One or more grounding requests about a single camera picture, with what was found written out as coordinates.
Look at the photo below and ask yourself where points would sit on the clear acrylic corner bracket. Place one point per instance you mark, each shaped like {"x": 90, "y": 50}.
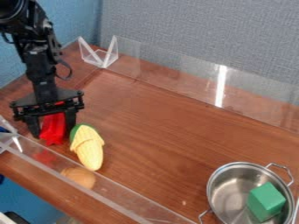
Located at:
{"x": 98, "y": 57}

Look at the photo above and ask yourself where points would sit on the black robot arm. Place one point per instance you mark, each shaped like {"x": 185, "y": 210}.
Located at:
{"x": 26, "y": 29}

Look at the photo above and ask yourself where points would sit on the green toy cube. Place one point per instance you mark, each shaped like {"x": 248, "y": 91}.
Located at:
{"x": 264, "y": 201}

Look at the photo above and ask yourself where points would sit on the silver metal pot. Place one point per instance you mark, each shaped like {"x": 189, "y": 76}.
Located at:
{"x": 228, "y": 188}

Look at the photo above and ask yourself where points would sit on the yellow toy corn cob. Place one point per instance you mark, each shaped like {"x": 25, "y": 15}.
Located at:
{"x": 86, "y": 146}

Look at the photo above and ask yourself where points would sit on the clear acrylic barrier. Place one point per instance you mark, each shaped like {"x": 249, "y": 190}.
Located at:
{"x": 100, "y": 188}
{"x": 244, "y": 93}

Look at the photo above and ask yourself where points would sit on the clear acrylic front barrier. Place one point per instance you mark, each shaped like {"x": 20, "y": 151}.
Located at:
{"x": 100, "y": 188}

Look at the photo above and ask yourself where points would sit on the clear acrylic back barrier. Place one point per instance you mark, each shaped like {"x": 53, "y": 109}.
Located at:
{"x": 244, "y": 93}

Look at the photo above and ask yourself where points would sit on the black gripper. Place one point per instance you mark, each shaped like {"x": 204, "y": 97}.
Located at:
{"x": 26, "y": 109}

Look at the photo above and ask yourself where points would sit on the red star-shaped toy block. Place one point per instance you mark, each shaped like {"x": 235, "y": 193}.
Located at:
{"x": 53, "y": 128}

